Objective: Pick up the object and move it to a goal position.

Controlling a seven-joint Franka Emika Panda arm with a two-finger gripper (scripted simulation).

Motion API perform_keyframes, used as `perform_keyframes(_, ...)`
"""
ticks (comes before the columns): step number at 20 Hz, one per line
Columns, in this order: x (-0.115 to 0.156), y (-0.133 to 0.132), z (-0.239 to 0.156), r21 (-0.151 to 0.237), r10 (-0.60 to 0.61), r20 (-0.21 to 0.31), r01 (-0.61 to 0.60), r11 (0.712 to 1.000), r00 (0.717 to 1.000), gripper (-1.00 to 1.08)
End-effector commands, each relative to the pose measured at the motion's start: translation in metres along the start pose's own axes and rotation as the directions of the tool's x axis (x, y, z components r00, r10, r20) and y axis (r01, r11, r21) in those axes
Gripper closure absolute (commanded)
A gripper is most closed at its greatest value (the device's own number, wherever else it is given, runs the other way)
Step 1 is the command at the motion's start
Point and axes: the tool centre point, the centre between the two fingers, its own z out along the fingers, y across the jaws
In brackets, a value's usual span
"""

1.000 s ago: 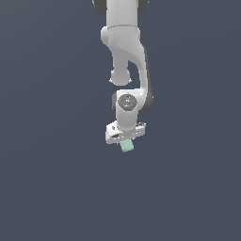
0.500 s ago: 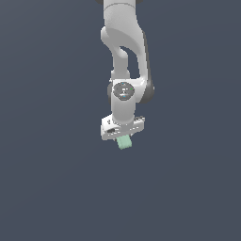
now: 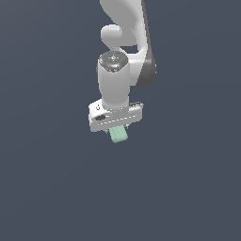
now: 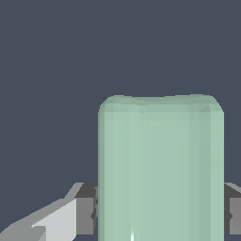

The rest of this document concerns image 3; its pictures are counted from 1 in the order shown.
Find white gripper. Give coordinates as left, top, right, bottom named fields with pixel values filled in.
left=88, top=99, right=145, bottom=133

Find pale green block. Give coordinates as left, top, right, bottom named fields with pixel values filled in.
left=108, top=124, right=129, bottom=145

